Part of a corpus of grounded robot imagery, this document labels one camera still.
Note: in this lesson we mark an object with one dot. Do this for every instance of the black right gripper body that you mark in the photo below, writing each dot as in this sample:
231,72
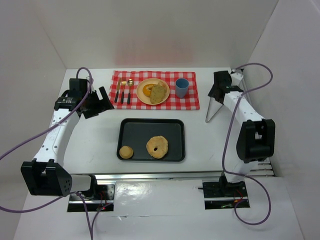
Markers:
216,92

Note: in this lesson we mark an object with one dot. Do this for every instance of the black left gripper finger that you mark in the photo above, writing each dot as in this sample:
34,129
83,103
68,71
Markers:
105,102
92,106

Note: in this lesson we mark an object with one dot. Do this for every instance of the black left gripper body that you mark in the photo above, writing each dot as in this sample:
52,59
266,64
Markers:
93,105

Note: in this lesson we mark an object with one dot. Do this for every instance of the metal tongs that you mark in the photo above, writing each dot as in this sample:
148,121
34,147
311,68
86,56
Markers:
213,107

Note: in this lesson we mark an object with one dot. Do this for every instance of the orange glazed donut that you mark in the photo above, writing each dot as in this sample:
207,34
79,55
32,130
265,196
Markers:
147,89

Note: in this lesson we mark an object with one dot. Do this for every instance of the speckled bread slice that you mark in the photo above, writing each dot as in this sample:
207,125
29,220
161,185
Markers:
157,94

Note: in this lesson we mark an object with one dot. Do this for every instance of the small round bun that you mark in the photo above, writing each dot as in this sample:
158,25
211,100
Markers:
162,84

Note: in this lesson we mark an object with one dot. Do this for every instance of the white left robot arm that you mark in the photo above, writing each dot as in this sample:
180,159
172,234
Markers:
45,174

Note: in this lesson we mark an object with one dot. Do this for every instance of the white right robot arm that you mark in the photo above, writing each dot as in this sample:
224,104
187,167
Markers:
228,177

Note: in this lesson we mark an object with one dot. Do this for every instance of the red white checkered cloth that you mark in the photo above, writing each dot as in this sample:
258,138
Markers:
189,102

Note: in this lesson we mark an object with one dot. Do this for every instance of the blue cup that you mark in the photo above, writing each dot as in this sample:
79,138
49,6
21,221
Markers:
181,87

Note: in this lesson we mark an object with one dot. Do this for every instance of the black baking tray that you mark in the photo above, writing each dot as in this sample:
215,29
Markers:
136,132

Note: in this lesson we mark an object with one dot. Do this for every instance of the beige round plate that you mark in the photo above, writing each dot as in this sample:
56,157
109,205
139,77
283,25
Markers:
146,100

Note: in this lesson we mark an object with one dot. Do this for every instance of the round yellow muffin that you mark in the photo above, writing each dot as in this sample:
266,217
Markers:
126,152

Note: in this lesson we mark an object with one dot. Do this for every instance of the pale bagel with hole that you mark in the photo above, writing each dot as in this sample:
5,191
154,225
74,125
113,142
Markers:
157,147

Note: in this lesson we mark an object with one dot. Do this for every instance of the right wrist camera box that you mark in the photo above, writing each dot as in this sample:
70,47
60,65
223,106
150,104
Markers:
226,79

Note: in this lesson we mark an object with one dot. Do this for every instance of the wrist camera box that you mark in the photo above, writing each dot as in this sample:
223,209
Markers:
78,87
226,79

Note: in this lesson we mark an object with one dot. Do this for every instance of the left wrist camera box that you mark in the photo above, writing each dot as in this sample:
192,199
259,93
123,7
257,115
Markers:
78,87

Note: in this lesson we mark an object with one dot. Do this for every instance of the gold fork black handle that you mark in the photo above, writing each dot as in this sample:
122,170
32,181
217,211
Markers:
123,85

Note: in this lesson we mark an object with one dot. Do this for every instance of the gold knife black handle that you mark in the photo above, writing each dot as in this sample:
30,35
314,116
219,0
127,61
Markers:
118,89

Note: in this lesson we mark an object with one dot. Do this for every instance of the gold spoon black handle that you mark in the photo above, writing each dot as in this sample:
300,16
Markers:
130,83

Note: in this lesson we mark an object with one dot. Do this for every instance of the aluminium front rail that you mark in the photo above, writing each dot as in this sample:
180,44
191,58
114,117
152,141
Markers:
153,176

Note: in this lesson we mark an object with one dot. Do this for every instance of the aluminium rail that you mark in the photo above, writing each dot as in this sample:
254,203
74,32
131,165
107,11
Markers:
153,176
262,165

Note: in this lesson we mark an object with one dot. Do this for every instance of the aluminium right side rail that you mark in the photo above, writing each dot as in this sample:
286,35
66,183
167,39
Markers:
262,165

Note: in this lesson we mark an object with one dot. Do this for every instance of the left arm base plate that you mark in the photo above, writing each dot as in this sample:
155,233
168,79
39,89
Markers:
101,200

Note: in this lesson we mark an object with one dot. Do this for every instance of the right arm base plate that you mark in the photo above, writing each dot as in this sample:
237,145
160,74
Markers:
219,196

